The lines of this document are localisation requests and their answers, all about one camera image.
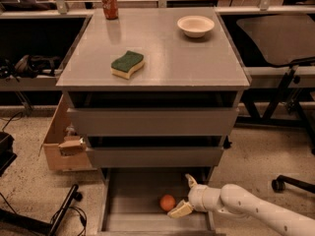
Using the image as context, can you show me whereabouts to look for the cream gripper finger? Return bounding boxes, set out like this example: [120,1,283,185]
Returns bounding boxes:
[167,200,193,218]
[185,174,198,189]

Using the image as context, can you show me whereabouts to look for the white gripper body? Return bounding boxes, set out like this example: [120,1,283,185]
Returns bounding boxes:
[188,184,223,212]

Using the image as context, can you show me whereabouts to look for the orange fruit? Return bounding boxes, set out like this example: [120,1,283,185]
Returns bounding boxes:
[159,195,176,211]

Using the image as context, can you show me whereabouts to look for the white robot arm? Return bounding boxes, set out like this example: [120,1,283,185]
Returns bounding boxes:
[167,174,315,236]

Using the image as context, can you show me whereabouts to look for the grey bottom drawer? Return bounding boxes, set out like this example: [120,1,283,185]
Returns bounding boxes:
[99,167,216,236]

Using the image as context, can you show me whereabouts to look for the grey drawer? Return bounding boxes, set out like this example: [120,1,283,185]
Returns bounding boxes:
[64,91,240,137]
[99,167,216,236]
[87,136,223,168]

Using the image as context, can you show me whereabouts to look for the grey middle drawer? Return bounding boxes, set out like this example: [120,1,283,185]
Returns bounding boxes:
[87,136,223,168]

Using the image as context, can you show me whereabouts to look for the grey drawer cabinet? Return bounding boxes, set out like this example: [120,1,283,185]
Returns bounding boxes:
[55,7,252,236]

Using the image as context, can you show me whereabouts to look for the grey top drawer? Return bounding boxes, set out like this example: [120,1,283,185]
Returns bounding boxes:
[64,91,240,137]

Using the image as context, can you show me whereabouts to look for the wooden box on floor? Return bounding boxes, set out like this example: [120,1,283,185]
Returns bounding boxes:
[42,97,93,171]

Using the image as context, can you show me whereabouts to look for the green yellow sponge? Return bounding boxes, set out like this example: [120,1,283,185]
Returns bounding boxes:
[110,51,145,80]

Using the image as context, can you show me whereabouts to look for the white bowl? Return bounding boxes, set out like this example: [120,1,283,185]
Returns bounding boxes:
[177,16,215,38]

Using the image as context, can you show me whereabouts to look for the black office chair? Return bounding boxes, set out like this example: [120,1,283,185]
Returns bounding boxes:
[235,14,315,194]

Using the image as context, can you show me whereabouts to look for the black device at left edge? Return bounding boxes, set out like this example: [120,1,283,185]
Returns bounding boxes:
[0,132,17,177]

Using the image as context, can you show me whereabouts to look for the black headset on shelf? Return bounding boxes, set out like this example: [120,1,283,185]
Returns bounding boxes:
[0,55,61,79]

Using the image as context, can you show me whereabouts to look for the red soda can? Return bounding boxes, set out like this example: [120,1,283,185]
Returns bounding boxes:
[101,0,118,20]

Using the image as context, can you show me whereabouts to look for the black stand with cables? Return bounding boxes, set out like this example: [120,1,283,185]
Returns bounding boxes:
[0,183,88,236]

